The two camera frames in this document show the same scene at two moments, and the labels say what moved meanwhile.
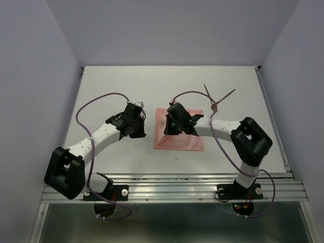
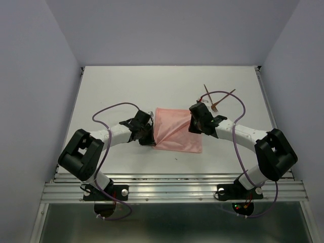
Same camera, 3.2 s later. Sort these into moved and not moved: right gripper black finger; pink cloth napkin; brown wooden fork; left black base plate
Moved: right gripper black finger
Not moved: pink cloth napkin; left black base plate; brown wooden fork
